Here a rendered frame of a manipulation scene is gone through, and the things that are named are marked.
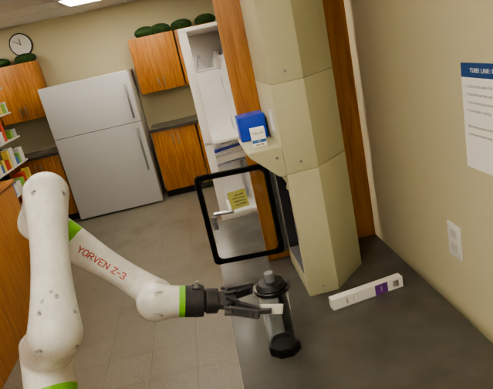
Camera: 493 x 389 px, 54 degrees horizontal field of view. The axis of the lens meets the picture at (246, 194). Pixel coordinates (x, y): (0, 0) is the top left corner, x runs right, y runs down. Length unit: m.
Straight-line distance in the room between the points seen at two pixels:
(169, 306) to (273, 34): 0.87
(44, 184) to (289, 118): 0.77
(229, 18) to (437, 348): 1.32
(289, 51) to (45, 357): 1.09
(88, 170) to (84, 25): 1.97
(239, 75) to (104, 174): 4.92
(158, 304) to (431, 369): 0.76
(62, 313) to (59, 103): 5.49
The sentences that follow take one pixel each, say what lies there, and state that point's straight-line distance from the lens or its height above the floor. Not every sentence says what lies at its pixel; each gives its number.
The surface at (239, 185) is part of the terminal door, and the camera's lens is 1.94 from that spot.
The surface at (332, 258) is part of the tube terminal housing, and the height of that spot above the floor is 1.07.
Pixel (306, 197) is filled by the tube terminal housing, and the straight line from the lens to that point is 1.65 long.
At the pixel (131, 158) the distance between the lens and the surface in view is 6.59.
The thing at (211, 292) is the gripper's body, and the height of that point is 1.20.
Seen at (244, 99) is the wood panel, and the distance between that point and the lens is 1.92.
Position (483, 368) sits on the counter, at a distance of 1.46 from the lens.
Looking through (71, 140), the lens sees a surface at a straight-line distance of 6.66.
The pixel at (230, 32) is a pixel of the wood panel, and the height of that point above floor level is 1.90.
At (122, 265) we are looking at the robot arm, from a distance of 1.54.
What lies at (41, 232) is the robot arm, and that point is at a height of 1.50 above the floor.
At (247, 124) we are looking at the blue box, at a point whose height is 1.57.
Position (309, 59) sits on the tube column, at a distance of 1.62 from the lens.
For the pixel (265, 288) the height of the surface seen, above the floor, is 1.18.
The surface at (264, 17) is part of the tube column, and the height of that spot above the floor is 1.91.
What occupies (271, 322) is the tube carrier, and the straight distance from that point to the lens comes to 1.47.
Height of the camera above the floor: 1.87
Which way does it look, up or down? 18 degrees down
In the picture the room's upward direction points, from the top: 12 degrees counter-clockwise
